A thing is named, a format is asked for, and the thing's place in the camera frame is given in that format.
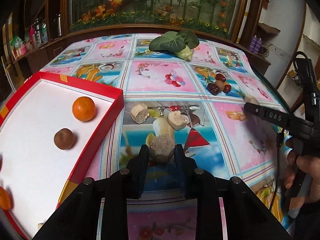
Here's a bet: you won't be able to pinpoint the grey-brown round cake piece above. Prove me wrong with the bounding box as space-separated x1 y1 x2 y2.
149 134 175 163

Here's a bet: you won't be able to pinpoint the small beige cake piece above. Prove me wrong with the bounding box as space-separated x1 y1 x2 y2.
244 94 260 105

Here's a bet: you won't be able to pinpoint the person's right hand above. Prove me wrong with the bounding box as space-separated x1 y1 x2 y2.
284 137 319 207

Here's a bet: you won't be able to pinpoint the beige cake chunk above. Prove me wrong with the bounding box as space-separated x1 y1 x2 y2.
168 111 189 131

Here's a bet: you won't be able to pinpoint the beige cake cube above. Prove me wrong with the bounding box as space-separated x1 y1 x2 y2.
130 103 149 124

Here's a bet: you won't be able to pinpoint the purple bottles on shelf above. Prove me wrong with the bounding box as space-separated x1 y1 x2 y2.
249 35 262 54

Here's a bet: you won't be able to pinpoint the colourful fruit print tablecloth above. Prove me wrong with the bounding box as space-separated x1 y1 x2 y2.
43 34 290 239

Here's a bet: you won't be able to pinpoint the brown round fruit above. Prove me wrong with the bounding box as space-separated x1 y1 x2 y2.
54 128 75 150

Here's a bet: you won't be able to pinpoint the red shallow cardboard box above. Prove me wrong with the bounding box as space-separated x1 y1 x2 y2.
1 72 124 239

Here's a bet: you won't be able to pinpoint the green leafy bok choy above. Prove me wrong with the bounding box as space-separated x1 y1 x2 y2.
149 30 200 61

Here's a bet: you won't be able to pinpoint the orange tangerine at edge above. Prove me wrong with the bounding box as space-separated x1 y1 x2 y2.
0 187 12 210

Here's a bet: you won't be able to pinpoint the flower aquarium display cabinet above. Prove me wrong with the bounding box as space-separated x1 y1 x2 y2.
61 0 246 39

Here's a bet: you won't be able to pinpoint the steel thermos flask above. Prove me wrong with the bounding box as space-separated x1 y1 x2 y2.
54 13 62 37

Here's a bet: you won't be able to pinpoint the pink bottle on counter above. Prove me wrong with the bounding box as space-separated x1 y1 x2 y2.
29 27 35 43

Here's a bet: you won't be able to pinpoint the green snack bag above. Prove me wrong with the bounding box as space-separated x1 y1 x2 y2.
10 35 23 49

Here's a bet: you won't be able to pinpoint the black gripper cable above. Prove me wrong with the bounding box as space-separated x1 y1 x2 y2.
268 129 286 212

